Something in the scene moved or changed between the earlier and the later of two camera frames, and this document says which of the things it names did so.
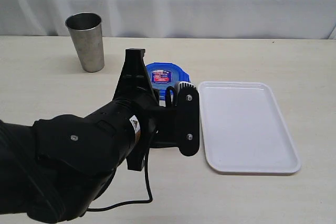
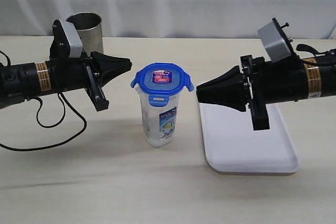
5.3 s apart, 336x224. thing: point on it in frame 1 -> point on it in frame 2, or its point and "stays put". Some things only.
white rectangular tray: (244, 130) stays put
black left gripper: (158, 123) -> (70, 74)
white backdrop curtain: (224, 5) stays put
